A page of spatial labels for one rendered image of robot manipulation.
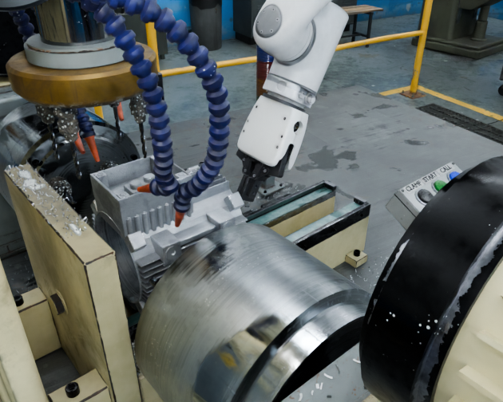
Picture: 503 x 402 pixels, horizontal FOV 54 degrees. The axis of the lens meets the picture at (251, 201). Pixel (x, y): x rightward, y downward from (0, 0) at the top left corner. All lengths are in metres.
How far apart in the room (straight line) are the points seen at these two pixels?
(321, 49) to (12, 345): 0.57
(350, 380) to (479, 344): 0.18
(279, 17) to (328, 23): 0.10
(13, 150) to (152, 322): 0.51
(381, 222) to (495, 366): 1.03
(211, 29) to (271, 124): 5.22
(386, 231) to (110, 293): 0.80
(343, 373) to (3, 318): 0.33
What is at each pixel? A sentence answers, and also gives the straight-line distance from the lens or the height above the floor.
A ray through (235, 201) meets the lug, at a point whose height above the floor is 1.08.
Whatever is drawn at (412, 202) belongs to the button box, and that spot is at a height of 1.07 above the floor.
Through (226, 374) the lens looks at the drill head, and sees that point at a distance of 0.49.
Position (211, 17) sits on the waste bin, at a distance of 5.95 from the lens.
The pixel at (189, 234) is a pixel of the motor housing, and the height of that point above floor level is 1.06.
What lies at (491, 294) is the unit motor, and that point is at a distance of 0.28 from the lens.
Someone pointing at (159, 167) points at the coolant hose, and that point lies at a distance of 0.57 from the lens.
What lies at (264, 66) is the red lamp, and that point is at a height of 1.15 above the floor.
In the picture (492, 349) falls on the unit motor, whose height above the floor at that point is 1.31.
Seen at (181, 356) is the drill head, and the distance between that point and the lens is 0.53.
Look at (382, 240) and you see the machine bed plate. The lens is 1.23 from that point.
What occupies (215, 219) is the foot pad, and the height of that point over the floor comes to 1.08.
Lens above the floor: 1.50
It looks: 31 degrees down
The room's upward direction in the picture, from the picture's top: straight up
